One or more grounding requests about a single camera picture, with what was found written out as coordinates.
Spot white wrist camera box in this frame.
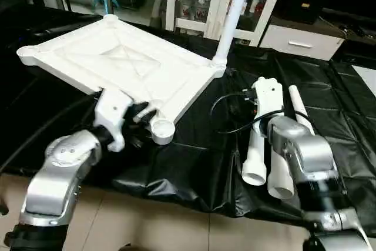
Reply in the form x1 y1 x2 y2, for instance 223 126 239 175
92 88 135 153
251 77 285 125

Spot dark low sideboard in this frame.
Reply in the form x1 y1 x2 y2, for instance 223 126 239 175
320 6 376 47

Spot white plastic table top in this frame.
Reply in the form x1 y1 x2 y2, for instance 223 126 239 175
16 14 227 146

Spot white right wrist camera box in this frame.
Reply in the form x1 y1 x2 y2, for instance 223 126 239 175
251 77 285 125

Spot white plastic table leg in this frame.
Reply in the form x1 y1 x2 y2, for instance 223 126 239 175
287 84 313 135
267 145 295 200
241 118 270 186
211 0 255 69

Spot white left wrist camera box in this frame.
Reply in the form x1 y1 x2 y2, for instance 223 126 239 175
92 88 135 153

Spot white flat board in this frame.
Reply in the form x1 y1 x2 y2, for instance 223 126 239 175
351 64 376 96

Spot white drawer unit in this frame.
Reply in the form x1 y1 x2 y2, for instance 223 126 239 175
258 23 347 62

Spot black work mat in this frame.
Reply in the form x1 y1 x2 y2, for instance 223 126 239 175
0 5 376 237

